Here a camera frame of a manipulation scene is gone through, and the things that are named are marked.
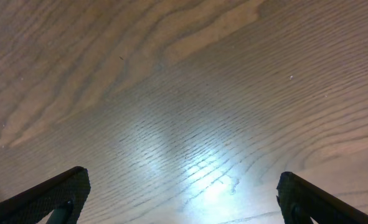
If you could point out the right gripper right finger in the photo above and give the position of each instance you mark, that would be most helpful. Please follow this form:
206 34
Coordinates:
302 202

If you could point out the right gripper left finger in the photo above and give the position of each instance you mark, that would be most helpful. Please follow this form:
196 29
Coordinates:
61 198

